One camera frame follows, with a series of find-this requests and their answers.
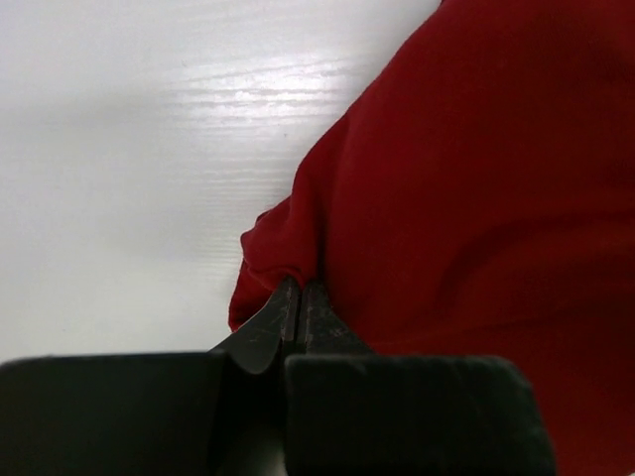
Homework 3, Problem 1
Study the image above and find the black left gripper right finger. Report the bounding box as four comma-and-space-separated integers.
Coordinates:
284, 284, 556, 475

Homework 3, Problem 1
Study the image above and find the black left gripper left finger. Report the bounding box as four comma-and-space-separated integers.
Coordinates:
1, 279, 301, 475

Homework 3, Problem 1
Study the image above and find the red t-shirt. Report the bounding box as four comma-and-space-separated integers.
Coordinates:
229, 1, 634, 475

